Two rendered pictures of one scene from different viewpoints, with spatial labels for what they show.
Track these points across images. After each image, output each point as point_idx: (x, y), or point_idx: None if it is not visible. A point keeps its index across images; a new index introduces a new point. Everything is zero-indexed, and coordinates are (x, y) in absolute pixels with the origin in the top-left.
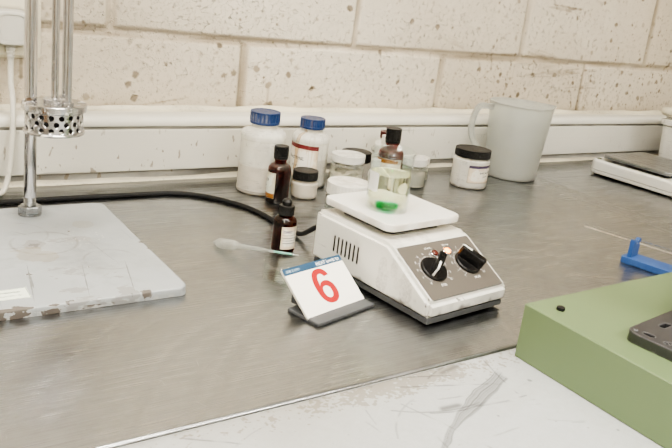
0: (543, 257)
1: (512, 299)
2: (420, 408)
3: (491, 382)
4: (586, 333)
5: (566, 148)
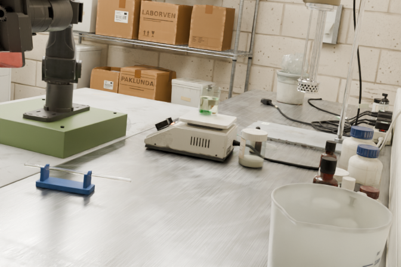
0: (145, 179)
1: (142, 152)
2: (141, 123)
3: (127, 129)
4: (103, 109)
5: None
